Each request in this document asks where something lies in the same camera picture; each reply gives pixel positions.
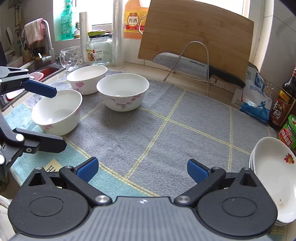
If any green lid sauce jar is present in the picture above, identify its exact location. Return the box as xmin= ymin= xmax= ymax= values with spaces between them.
xmin=277 ymin=114 xmax=296 ymax=155

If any glass jar yellow lid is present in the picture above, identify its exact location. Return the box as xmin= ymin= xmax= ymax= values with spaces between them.
xmin=85 ymin=30 xmax=112 ymax=66

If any grey teal dish towel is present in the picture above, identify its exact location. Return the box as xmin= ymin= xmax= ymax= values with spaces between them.
xmin=11 ymin=80 xmax=276 ymax=198

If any black handled santoku knife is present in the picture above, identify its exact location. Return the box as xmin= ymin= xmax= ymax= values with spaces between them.
xmin=153 ymin=52 xmax=245 ymax=88

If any pink cloth on faucet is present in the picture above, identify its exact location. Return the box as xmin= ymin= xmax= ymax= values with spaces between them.
xmin=24 ymin=18 xmax=45 ymax=46

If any green dish soap bottle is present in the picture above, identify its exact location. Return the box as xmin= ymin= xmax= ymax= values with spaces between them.
xmin=60 ymin=1 xmax=74 ymax=40

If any bamboo cutting board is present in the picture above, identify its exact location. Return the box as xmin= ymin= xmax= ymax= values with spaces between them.
xmin=138 ymin=0 xmax=254 ymax=79

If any small potted plant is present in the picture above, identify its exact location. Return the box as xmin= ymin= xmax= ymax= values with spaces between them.
xmin=74 ymin=22 xmax=80 ymax=39

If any orange cooking wine jug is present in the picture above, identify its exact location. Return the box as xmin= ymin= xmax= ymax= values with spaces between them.
xmin=124 ymin=0 xmax=151 ymax=39

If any blue white salt bag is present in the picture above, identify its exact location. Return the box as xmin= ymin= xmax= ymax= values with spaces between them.
xmin=231 ymin=63 xmax=272 ymax=124

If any red white colander basin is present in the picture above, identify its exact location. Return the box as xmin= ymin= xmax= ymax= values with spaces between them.
xmin=4 ymin=71 xmax=45 ymax=103

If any plastic wrap roll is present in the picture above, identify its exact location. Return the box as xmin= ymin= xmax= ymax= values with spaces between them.
xmin=112 ymin=0 xmax=125 ymax=66
xmin=79 ymin=11 xmax=89 ymax=64

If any metal sink faucet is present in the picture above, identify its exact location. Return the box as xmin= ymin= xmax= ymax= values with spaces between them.
xmin=24 ymin=18 xmax=57 ymax=64

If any white floral bowl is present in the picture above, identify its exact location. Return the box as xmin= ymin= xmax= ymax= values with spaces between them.
xmin=31 ymin=89 xmax=83 ymax=136

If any large stained white plate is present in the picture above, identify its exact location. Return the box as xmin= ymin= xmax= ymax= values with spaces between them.
xmin=249 ymin=150 xmax=288 ymax=226

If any dark vinegar bottle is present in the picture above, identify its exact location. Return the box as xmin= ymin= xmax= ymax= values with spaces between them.
xmin=269 ymin=68 xmax=295 ymax=130

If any clear glass mug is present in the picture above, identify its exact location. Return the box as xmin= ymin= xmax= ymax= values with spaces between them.
xmin=59 ymin=46 xmax=81 ymax=72

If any metal wire rack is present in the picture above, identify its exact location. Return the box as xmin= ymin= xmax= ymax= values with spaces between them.
xmin=153 ymin=41 xmax=212 ymax=96

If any white fruit plate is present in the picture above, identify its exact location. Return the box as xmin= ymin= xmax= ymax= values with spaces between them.
xmin=253 ymin=137 xmax=295 ymax=224

